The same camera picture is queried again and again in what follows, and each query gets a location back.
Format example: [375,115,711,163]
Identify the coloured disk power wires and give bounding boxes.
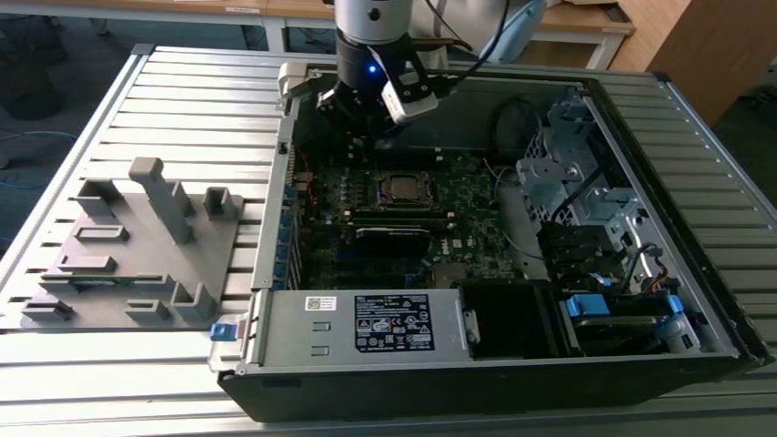
[641,271,680,293]

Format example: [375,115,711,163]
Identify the black graphics card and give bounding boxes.
[353,225,436,268]

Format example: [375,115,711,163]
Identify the silver metal drive cage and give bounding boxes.
[513,88,655,279]

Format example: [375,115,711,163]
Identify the black disk cable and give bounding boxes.
[623,242,663,292]

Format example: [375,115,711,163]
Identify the blue disk carrier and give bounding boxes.
[561,293,687,320]

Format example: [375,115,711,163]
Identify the green motherboard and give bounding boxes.
[296,145,529,290]

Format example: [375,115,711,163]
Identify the thick black cable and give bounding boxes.
[548,164,607,229]

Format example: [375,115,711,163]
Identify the wooden cabinet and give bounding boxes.
[609,0,777,127]

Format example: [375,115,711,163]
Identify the green RAM stick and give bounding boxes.
[67,275,165,289]

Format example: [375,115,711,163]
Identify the grey parts rack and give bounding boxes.
[17,157,248,331]

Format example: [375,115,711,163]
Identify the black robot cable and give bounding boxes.
[421,0,512,92]

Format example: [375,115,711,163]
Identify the CPU socket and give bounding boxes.
[375,168,443,211]

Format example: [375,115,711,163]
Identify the grey power supply unit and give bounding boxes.
[245,289,481,365]

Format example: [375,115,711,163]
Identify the RAM slot white clips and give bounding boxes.
[343,208,456,218]
[344,219,457,229]

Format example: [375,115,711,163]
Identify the black office chair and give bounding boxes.
[0,15,69,122]

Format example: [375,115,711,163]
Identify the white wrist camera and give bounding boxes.
[379,67,440,125]

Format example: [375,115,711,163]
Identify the blue floor cable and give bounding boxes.
[0,129,80,188]

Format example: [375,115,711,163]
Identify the RAM slot black clips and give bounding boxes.
[348,215,452,222]

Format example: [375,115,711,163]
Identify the wooden desk white frame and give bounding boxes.
[265,0,636,69]
[0,0,287,51]

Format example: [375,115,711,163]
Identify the square silver CPU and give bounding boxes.
[388,175,428,201]

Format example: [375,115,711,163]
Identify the silver finned chipset heatsink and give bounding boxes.
[431,262,469,281]

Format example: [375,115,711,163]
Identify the black open PC case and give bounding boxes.
[209,61,776,422]

